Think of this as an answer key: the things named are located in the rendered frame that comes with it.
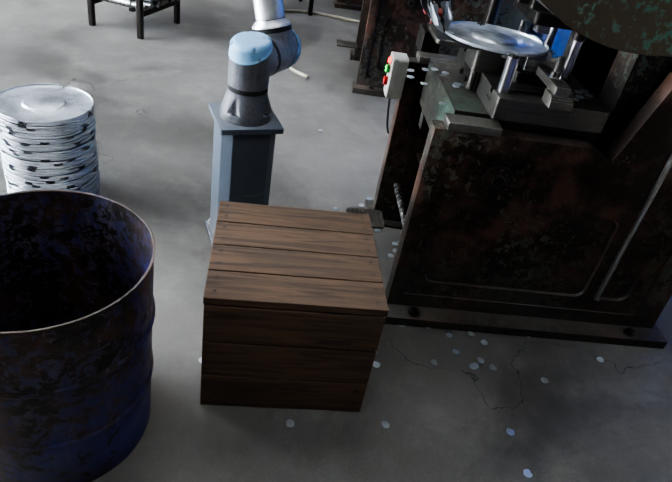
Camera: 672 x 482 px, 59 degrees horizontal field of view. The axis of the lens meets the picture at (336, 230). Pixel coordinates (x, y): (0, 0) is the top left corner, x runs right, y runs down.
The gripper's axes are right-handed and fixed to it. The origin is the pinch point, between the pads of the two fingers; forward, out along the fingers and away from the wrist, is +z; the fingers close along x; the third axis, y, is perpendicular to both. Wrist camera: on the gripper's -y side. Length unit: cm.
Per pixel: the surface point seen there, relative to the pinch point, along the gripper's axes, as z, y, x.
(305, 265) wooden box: 26, 51, -49
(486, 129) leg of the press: 18.3, 27.5, 1.6
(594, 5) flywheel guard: -13, 48, 21
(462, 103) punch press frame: 16.2, 14.6, -0.8
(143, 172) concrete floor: 35, -42, -113
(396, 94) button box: 24.2, -20.3, -15.1
